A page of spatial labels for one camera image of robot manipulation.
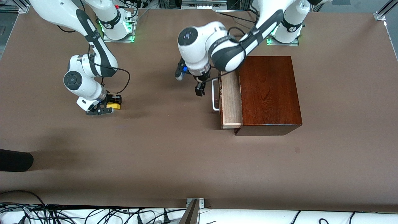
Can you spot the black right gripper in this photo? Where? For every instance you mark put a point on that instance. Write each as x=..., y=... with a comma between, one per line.
x=111, y=98

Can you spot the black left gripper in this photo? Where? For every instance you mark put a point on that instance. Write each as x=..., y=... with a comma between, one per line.
x=201, y=79

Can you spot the yellow block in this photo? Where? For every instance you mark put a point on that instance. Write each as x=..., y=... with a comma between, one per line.
x=115, y=106

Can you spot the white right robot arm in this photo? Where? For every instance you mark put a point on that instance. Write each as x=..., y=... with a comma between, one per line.
x=84, y=84

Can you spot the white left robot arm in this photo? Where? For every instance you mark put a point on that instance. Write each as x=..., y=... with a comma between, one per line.
x=192, y=43

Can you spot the dark wooden drawer cabinet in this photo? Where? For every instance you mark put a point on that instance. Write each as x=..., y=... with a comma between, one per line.
x=267, y=93

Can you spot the brown paper table cover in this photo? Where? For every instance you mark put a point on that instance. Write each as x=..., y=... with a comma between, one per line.
x=124, y=140

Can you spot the black rounded cylinder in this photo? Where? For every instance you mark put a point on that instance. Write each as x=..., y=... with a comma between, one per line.
x=15, y=160

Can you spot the black power plug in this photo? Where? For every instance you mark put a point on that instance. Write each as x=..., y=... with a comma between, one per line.
x=166, y=218
x=139, y=219

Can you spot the dark metal strut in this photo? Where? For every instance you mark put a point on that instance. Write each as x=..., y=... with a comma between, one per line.
x=189, y=216

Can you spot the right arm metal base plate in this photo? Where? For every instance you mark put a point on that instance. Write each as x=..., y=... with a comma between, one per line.
x=107, y=39

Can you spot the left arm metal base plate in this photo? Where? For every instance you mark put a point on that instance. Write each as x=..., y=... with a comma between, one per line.
x=295, y=43

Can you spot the silver metal bracket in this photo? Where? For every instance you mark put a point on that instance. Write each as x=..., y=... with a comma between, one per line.
x=201, y=203

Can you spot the aluminium frame profile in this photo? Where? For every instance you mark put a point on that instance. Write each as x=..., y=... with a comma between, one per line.
x=384, y=12
x=18, y=7

